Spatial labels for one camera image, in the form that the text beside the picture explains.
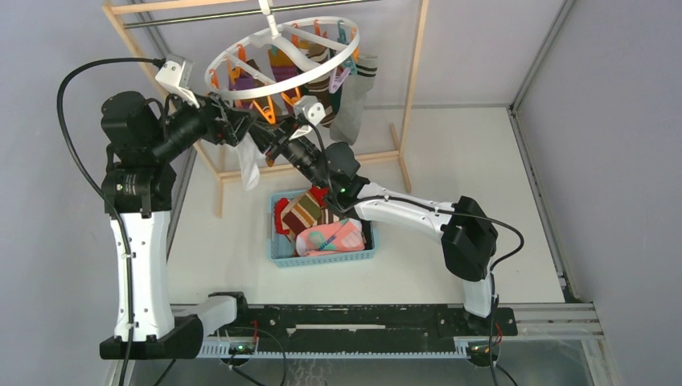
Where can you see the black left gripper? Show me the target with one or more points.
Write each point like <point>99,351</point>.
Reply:
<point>233,122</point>

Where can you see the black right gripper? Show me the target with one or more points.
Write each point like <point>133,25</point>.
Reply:
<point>271,139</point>

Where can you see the orange clothespin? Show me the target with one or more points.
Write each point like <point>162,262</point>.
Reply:
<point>265,108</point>
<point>292,96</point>

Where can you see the pink sock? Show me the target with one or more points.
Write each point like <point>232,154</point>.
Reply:
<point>343,236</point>

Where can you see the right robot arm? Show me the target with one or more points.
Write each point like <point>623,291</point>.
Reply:
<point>468,238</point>

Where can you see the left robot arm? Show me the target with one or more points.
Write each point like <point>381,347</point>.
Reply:
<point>138,188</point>

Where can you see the white round sock hanger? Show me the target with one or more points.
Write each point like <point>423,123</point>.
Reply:
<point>281,57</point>

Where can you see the red sock in basket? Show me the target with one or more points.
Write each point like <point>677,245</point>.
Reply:
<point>319,195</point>

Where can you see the grey striped hanging sock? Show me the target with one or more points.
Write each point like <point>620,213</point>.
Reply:
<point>348,120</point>

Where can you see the maroon tan striped sock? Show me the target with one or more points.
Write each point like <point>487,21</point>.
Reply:
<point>301,213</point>

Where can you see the purple clothespin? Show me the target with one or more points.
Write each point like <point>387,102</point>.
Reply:
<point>337,77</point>

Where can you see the light blue plastic basket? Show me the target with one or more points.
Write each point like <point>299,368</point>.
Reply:
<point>281,251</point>

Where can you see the teal clothespin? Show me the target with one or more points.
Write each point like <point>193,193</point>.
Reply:
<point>342,37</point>

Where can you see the metal hanging rod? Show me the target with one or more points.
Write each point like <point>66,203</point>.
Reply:
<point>241,13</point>

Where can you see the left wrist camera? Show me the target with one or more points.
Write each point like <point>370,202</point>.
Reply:
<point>174,76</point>

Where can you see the wooden drying rack frame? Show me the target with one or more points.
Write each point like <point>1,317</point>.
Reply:
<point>114,15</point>

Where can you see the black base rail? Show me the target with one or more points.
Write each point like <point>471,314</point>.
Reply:
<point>365,329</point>

